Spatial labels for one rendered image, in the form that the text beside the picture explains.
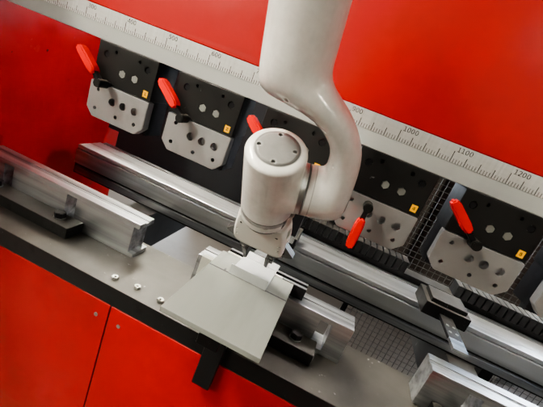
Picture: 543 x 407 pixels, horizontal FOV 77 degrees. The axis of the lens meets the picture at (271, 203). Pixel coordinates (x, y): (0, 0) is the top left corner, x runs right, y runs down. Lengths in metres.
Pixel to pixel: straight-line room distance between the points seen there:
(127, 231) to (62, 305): 0.21
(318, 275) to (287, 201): 0.61
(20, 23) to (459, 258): 1.21
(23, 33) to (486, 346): 1.52
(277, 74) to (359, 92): 0.30
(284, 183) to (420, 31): 0.39
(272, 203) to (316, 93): 0.16
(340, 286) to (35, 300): 0.78
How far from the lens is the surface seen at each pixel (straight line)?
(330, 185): 0.46
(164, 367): 0.86
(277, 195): 0.46
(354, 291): 1.07
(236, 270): 0.73
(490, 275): 0.77
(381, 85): 0.69
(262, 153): 0.44
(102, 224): 0.96
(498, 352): 1.19
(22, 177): 1.10
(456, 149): 0.70
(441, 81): 0.70
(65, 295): 0.93
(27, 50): 1.26
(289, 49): 0.40
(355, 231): 0.67
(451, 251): 0.73
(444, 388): 0.90
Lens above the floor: 1.37
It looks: 17 degrees down
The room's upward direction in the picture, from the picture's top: 22 degrees clockwise
